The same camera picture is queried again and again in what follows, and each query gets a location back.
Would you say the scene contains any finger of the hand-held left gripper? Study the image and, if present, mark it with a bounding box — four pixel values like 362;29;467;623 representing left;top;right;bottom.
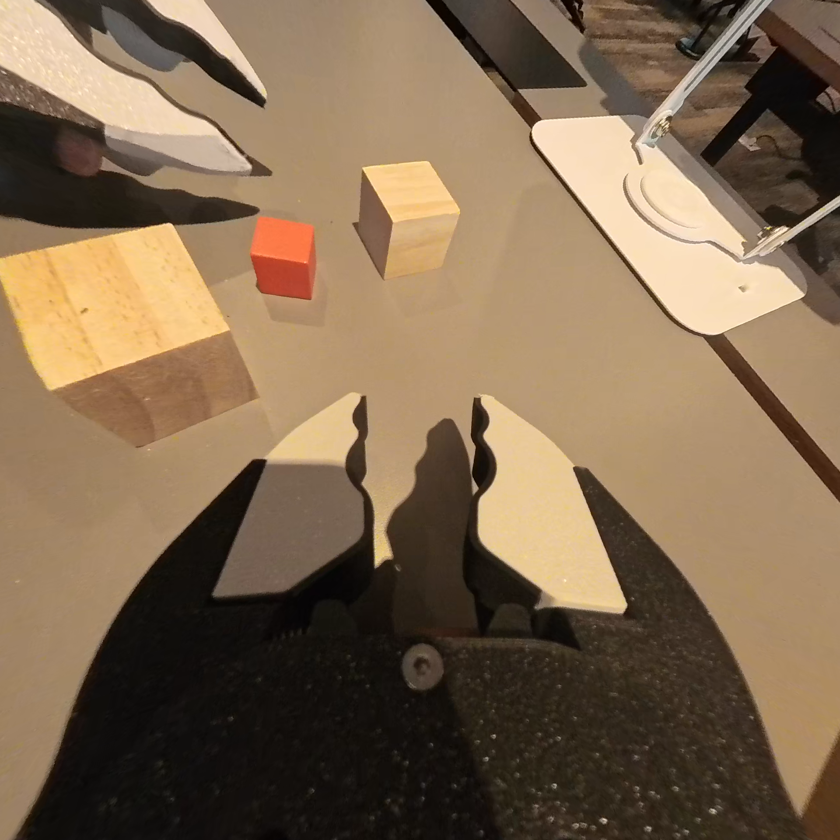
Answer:
52;0;269;108
0;0;274;177

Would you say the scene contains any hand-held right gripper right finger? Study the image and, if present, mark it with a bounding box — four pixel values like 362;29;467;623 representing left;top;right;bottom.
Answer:
467;395;630;616

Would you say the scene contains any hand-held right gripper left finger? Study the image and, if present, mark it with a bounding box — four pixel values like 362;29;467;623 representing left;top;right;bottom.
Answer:
212;392;375;600

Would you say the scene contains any large wooden cube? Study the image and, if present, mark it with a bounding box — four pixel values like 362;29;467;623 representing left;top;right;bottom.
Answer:
0;222;261;449

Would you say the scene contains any small red wooden cube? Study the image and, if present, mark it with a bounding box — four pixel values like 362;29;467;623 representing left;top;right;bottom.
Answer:
250;217;318;301

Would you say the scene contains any medium wooden cube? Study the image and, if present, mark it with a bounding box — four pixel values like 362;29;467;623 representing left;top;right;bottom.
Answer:
357;161;462;282

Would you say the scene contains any person's left hand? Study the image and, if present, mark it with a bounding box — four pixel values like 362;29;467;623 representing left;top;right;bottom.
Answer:
56;126;106;177

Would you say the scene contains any white lamp base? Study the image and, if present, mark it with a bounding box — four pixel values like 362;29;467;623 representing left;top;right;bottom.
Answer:
530;0;840;337

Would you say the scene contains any black flat mat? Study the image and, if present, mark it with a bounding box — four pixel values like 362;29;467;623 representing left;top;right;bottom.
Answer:
428;0;588;91

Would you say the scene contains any dark brown wooden table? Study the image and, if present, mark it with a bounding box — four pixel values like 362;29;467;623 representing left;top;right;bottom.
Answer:
701;0;840;166

